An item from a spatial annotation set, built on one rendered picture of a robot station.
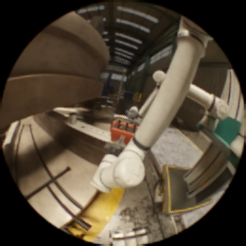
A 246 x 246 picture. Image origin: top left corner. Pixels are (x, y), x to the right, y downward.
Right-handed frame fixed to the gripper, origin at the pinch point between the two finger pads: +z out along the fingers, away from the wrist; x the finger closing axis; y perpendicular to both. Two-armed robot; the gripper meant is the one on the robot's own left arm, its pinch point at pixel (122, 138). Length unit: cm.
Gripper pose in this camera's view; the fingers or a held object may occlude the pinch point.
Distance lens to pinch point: 51.4
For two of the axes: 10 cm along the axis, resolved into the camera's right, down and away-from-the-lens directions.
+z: 2.6, -4.5, 8.6
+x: 9.5, 2.8, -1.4
